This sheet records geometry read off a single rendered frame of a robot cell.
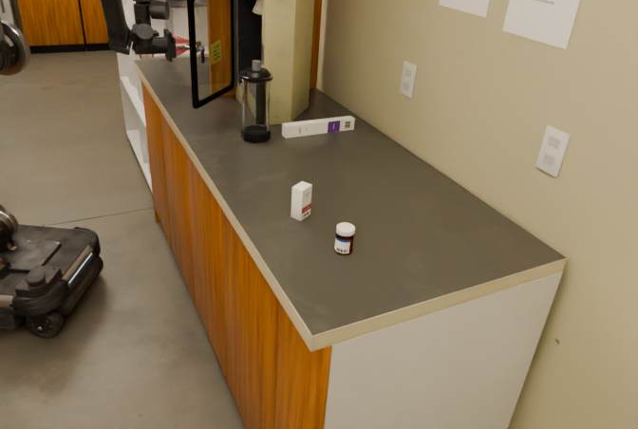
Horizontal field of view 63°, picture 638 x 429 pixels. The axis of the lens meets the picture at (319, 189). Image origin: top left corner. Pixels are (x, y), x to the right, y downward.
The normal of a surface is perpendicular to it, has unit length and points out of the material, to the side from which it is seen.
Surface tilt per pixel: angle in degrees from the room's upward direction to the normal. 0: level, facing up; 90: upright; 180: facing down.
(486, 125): 90
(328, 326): 0
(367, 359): 90
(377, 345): 90
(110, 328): 0
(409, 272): 0
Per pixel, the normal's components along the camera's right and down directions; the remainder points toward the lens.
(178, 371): 0.07, -0.88
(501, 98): -0.89, 0.16
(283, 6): 0.44, 0.45
